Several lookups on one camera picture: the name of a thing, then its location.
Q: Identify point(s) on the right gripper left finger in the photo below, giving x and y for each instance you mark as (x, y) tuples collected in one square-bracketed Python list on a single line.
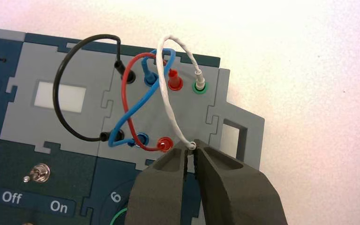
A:
[(158, 192)]

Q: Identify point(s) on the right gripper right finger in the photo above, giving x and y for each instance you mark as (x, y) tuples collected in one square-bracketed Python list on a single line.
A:
[(236, 195)]

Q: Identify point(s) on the grey and teal control box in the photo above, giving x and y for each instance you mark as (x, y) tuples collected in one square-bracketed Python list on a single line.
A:
[(43, 124)]

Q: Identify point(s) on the white rectangular display window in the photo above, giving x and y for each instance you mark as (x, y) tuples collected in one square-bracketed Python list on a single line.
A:
[(60, 97)]

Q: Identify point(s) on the metal toggle switch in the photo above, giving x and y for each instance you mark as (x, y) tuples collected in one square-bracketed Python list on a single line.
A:
[(38, 173)]

